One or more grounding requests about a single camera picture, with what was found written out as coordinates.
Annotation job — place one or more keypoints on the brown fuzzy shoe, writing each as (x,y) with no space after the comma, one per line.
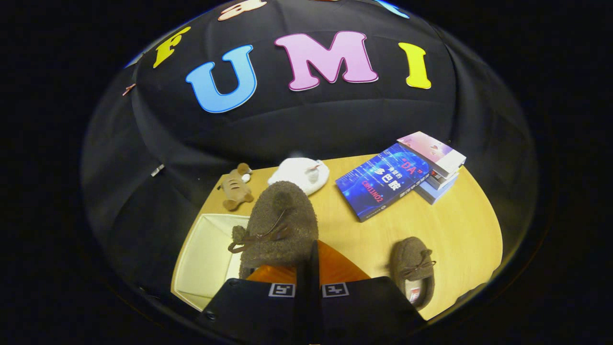
(282,225)
(407,258)

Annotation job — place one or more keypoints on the silver metal clip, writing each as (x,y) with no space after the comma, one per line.
(158,170)

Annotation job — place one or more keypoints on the copper metal clip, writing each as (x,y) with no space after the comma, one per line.
(128,89)

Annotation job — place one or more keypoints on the white book with dark spine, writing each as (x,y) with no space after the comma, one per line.
(443,181)

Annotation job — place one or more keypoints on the brown striped plush toy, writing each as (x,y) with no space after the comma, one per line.
(237,191)

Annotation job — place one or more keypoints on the grey fabric storage box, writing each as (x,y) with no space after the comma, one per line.
(206,268)

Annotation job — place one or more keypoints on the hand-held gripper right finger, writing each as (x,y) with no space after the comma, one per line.
(314,268)

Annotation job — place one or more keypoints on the dark blue book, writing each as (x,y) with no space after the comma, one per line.
(383,182)

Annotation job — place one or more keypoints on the light blue book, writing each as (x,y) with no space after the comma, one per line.
(431,195)

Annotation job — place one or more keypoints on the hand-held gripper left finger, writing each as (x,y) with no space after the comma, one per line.
(249,306)

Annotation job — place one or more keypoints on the white plush toy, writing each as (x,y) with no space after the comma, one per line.
(299,172)

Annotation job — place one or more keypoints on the pink cover book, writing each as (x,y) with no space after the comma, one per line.
(431,148)

